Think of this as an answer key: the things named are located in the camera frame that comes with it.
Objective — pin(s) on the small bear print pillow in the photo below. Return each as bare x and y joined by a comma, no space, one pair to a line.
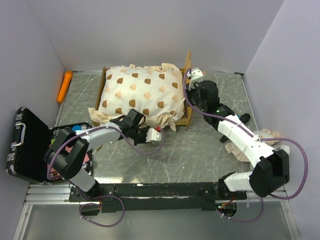
252,148

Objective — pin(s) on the blue round cap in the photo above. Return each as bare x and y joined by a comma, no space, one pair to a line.
76,127

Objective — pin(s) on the pink paper sheets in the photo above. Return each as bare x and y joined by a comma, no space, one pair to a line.
85,164

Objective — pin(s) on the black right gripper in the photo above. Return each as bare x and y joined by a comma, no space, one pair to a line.
196,88

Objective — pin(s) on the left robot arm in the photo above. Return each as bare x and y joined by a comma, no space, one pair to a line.
67,153

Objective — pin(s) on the aluminium frame rail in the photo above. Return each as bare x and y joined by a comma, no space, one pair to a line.
43,194

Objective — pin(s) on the white lint roller box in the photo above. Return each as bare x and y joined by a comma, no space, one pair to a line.
285,150

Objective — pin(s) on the orange plastic carrot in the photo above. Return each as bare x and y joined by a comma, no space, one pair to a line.
64,87

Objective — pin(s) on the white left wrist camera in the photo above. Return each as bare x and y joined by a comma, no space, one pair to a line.
153,135

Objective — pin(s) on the bear print bed mattress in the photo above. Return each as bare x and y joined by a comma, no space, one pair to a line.
154,91

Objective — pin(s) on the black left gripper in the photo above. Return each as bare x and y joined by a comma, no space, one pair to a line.
143,140

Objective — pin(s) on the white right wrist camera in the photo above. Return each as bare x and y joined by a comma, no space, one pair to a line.
195,75

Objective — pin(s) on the black open carrying case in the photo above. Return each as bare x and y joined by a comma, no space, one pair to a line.
31,138

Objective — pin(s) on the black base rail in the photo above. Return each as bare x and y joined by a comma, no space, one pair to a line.
157,196

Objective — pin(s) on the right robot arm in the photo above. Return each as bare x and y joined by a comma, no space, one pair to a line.
270,166

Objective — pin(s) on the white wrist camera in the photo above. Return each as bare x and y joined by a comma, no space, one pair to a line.
195,75
153,135

